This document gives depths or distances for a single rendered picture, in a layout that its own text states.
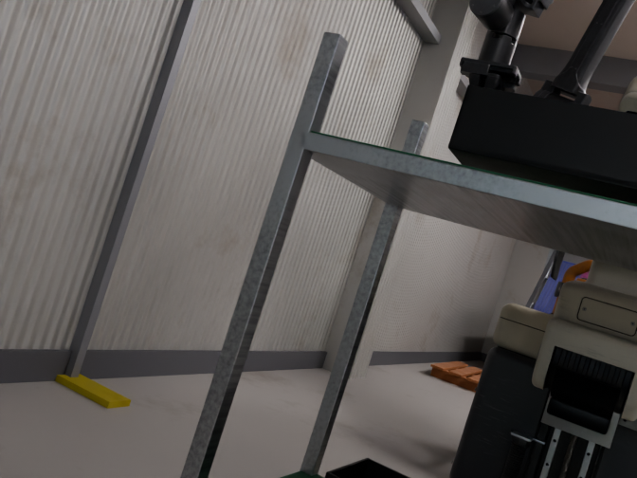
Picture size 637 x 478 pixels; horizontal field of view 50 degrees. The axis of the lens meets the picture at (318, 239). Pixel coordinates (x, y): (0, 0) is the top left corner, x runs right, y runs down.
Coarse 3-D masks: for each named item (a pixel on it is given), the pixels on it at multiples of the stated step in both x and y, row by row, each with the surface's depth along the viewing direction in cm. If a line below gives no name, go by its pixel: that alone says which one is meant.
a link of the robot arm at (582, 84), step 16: (608, 0) 144; (624, 0) 142; (608, 16) 143; (624, 16) 145; (592, 32) 145; (608, 32) 144; (576, 48) 147; (592, 48) 144; (576, 64) 146; (592, 64) 146; (560, 80) 147; (576, 80) 145; (544, 96) 148; (576, 96) 146
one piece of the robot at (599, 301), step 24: (600, 264) 150; (576, 288) 149; (600, 288) 149; (624, 288) 148; (576, 312) 149; (600, 312) 147; (624, 312) 145; (552, 336) 147; (576, 336) 144; (600, 336) 143; (624, 336) 144; (600, 360) 142; (624, 360) 140; (624, 408) 140
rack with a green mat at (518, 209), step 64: (320, 64) 101; (384, 192) 121; (448, 192) 96; (512, 192) 85; (576, 192) 82; (256, 256) 100; (384, 256) 138; (256, 320) 101; (192, 448) 100; (320, 448) 136
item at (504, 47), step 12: (492, 36) 119; (504, 36) 118; (492, 48) 118; (504, 48) 118; (468, 60) 119; (480, 60) 119; (492, 60) 118; (504, 60) 118; (492, 72) 120; (504, 72) 117; (516, 72) 116
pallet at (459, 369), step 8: (432, 368) 632; (440, 368) 619; (448, 368) 640; (456, 368) 675; (464, 368) 681; (472, 368) 705; (432, 376) 631; (440, 376) 628; (448, 376) 626; (456, 376) 613; (464, 376) 629; (472, 376) 634; (480, 376) 656; (456, 384) 622; (464, 384) 619; (472, 384) 616
